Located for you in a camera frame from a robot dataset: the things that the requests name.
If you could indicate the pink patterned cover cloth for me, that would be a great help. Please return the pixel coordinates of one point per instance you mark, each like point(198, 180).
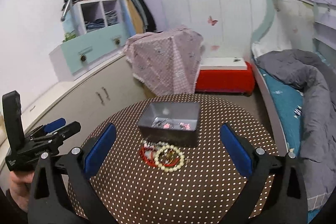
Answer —
point(162, 56)

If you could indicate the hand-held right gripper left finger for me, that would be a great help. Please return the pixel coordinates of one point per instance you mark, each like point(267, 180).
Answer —
point(101, 150)

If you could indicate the grey duvet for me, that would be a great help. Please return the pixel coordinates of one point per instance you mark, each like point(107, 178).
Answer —
point(315, 108)

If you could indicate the heap of mixed jewelry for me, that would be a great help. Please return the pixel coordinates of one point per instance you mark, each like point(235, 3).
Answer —
point(170, 124)

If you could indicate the grey metal tin box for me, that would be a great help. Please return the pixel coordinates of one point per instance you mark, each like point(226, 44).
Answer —
point(168, 111)

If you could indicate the small green plant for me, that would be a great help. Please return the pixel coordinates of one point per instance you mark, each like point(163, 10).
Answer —
point(69, 36)

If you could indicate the person's left hand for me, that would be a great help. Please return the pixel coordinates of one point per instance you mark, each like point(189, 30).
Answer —
point(21, 184)

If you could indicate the folded blue jeans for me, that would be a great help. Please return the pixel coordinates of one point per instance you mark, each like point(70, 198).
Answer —
point(95, 24)

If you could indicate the pale green bunk bed frame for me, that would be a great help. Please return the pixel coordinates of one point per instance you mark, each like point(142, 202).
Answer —
point(270, 3)

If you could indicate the stack of folded jeans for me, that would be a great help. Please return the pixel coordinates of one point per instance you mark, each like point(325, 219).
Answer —
point(111, 18)

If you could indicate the red storage bench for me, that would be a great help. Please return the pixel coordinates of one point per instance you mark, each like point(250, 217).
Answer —
point(225, 81)

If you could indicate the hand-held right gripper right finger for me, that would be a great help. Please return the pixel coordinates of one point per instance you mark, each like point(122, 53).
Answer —
point(236, 150)

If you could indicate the beige low cabinet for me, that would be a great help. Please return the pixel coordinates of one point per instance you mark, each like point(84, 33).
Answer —
point(78, 98)

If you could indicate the brown polka dot tablecloth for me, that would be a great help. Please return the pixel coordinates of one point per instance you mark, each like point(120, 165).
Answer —
point(162, 195)

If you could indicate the teal drawer unit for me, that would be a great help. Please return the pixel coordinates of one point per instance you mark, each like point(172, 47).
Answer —
point(99, 41)

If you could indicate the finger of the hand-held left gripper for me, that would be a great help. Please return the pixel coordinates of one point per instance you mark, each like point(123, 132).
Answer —
point(56, 124)
point(69, 129)

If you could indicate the teal printed bedsheet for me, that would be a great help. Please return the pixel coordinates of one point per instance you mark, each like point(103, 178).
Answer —
point(282, 98)

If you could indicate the pine cone drawer knob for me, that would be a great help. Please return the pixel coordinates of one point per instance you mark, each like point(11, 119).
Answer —
point(84, 58)
point(117, 41)

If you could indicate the faint pink butterfly sticker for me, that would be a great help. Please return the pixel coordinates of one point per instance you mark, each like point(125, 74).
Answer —
point(215, 47)

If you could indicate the row of hanging clothes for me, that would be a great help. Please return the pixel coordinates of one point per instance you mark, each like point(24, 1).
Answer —
point(139, 12)

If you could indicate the person's left forearm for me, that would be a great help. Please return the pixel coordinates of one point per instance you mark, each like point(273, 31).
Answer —
point(15, 209)

